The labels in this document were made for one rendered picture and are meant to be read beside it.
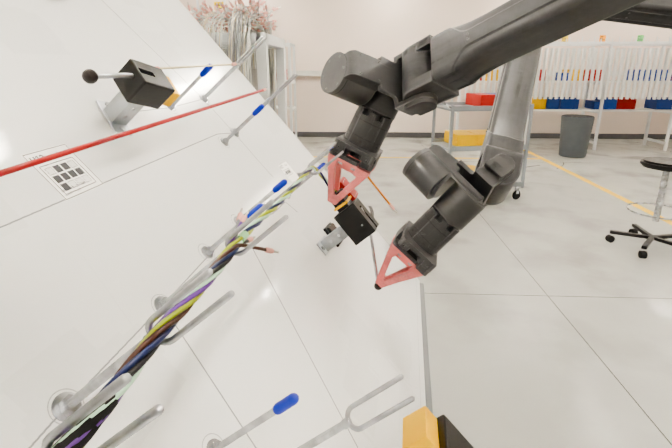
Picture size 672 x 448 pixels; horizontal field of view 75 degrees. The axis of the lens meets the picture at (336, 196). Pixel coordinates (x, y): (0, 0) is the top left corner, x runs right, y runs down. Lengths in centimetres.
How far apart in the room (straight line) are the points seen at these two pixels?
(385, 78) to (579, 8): 24
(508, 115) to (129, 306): 61
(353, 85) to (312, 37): 823
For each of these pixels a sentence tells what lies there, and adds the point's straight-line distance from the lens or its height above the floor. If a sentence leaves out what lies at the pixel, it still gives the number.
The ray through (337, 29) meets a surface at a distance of 881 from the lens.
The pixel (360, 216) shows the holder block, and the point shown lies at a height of 113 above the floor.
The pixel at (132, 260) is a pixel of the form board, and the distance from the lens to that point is 42.
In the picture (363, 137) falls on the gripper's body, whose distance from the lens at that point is 65.
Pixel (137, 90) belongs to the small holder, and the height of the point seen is 132.
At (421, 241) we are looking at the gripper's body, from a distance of 67.
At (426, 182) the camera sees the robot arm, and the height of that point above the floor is 118.
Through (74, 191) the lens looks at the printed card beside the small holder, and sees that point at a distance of 44.
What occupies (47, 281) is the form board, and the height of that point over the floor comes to 120.
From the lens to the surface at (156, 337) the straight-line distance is 26.
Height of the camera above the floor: 135
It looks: 16 degrees down
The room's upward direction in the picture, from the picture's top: straight up
